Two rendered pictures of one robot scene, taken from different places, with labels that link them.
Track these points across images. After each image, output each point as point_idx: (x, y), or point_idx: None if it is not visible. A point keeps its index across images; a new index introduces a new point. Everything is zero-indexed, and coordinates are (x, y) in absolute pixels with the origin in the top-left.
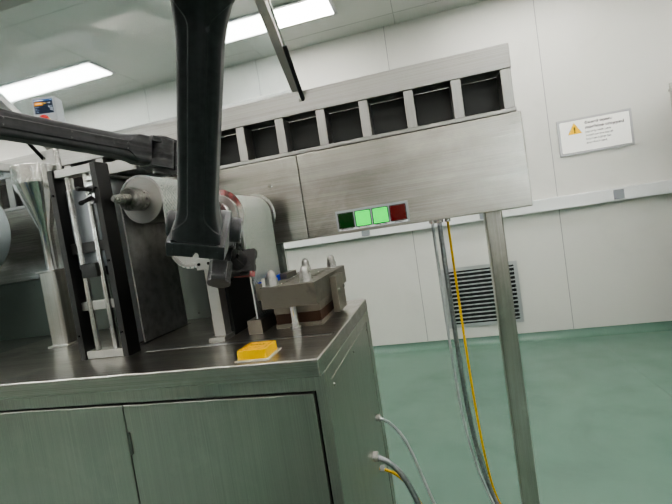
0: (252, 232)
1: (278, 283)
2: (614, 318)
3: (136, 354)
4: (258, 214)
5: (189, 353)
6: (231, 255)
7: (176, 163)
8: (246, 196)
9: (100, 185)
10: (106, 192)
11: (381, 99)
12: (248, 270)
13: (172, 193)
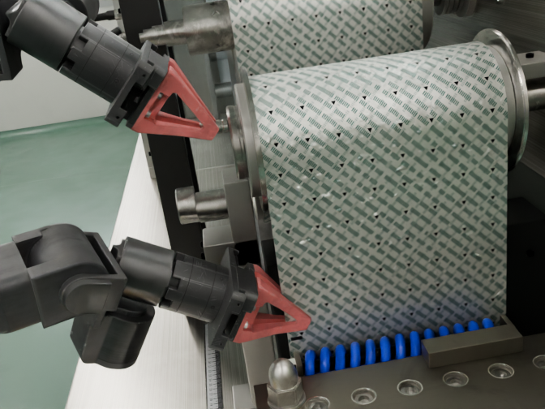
0: (332, 208)
1: (328, 392)
2: None
3: (192, 319)
4: (396, 144)
5: (162, 403)
6: (101, 316)
7: (0, 54)
8: (390, 70)
9: (125, 6)
10: (142, 19)
11: None
12: (208, 340)
13: (274, 16)
